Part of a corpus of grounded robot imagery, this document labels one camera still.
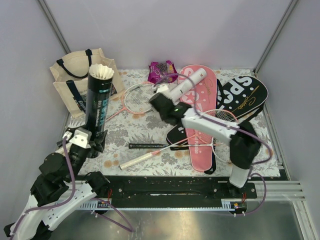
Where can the purple snack packet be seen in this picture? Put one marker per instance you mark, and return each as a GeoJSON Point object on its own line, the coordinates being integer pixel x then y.
{"type": "Point", "coordinates": [158, 70]}

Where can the white shuttlecock mid table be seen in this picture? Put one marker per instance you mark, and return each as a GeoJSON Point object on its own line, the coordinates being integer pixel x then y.
{"type": "Point", "coordinates": [101, 72]}

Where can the white cable duct strip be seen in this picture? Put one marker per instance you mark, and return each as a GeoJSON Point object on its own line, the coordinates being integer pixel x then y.
{"type": "Point", "coordinates": [220, 205]}

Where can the black frame badminton racket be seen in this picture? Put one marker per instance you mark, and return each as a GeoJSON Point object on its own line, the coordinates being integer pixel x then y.
{"type": "Point", "coordinates": [59, 143]}

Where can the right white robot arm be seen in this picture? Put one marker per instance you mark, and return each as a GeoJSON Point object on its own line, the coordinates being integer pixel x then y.
{"type": "Point", "coordinates": [239, 173]}

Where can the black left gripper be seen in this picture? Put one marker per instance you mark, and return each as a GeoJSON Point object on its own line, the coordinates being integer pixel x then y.
{"type": "Point", "coordinates": [100, 142]}

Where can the pink frame badminton racket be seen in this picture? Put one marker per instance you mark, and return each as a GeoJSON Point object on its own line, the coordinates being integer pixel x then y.
{"type": "Point", "coordinates": [135, 99]}

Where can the pink racket cover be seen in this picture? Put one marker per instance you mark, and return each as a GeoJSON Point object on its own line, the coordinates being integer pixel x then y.
{"type": "Point", "coordinates": [205, 95]}

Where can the white shuttlecock tube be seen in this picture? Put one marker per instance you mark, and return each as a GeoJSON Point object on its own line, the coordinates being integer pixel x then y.
{"type": "Point", "coordinates": [187, 84]}

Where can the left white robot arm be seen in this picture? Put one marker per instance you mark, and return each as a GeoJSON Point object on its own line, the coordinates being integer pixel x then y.
{"type": "Point", "coordinates": [38, 223]}

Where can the white frame racket black handle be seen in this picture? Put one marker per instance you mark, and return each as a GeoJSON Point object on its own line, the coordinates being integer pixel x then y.
{"type": "Point", "coordinates": [242, 149]}

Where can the black shuttlecock tube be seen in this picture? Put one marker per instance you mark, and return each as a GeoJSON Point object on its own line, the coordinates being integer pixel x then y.
{"type": "Point", "coordinates": [97, 100]}

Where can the beige canvas tote bag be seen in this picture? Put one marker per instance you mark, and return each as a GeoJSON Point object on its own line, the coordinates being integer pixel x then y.
{"type": "Point", "coordinates": [71, 78]}

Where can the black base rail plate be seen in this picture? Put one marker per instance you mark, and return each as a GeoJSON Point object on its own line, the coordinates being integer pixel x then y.
{"type": "Point", "coordinates": [172, 190]}

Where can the black racket cover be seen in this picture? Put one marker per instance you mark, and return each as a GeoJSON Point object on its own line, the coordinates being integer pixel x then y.
{"type": "Point", "coordinates": [243, 96]}

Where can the floral patterned table mat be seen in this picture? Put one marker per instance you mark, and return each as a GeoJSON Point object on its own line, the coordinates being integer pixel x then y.
{"type": "Point", "coordinates": [148, 128]}

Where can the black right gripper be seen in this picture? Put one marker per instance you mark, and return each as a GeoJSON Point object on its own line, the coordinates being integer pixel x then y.
{"type": "Point", "coordinates": [160, 115]}

